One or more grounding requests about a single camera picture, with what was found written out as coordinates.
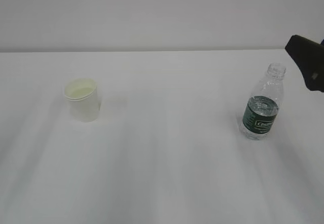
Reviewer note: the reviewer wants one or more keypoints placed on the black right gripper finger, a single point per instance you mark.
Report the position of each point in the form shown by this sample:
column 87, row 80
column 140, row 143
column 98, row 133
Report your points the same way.
column 308, row 56

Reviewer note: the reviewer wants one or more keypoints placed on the clear green-label water bottle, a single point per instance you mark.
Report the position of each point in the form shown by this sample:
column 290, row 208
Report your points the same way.
column 264, row 103

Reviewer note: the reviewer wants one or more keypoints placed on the white paper cup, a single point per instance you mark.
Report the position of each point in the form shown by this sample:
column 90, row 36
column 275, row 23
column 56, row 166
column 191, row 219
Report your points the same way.
column 82, row 98

